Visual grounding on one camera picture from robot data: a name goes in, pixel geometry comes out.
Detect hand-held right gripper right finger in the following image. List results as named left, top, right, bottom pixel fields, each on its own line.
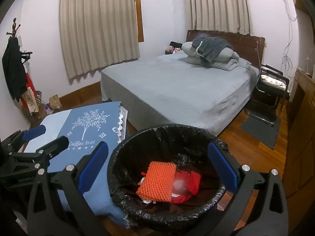
left=207, top=141, right=289, bottom=236

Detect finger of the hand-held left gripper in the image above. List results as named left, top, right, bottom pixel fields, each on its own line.
left=3, top=125, right=47, bottom=151
left=36, top=136, right=70, bottom=163

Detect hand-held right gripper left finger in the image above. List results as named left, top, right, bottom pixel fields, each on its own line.
left=28, top=141, right=109, bottom=236

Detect red cloth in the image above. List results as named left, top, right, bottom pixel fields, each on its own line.
left=175, top=170, right=201, bottom=195

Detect red plastic bag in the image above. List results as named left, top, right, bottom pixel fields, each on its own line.
left=170, top=177, right=193, bottom=204

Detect black lined trash bin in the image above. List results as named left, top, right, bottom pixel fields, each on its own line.
left=107, top=124, right=227, bottom=230

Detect orange foam net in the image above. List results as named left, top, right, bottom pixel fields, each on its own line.
left=136, top=161, right=177, bottom=202

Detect beige printed tote bag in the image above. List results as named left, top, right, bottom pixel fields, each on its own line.
left=21, top=87, right=39, bottom=115

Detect blue tree print tablecloth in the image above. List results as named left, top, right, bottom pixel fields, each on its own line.
left=47, top=101, right=131, bottom=228

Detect brown paper bag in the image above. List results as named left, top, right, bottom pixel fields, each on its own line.
left=49, top=94, right=63, bottom=111

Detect grey floor mat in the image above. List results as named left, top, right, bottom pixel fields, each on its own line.
left=240, top=114, right=281, bottom=150

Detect black metal chair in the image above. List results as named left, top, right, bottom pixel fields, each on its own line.
left=245, top=39, right=291, bottom=126

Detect bed with grey sheet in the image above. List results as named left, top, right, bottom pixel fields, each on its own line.
left=100, top=54, right=260, bottom=137

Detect patterned chair cushion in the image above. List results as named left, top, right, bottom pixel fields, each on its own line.
left=260, top=74, right=287, bottom=87

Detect wooden coat rack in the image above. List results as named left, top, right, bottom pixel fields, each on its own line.
left=6, top=18, right=43, bottom=121

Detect wide beige curtain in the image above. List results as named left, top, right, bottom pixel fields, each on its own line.
left=60, top=0, right=141, bottom=80

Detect dark grey clothing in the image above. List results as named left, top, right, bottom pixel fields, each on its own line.
left=191, top=36, right=233, bottom=64

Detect folded grey duvet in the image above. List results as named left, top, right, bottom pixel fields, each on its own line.
left=182, top=41, right=252, bottom=72

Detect dark wooden headboard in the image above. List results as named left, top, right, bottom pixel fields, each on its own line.
left=186, top=29, right=266, bottom=68

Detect pinkish item beside bed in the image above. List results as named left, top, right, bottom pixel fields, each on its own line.
left=164, top=45, right=183, bottom=55

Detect narrow beige curtain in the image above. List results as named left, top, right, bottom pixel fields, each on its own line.
left=184, top=0, right=254, bottom=36

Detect white hanging cables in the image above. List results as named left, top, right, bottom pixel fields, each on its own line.
left=280, top=0, right=299, bottom=77

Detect wooden window frame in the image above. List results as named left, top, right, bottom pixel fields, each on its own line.
left=133, top=0, right=145, bottom=43

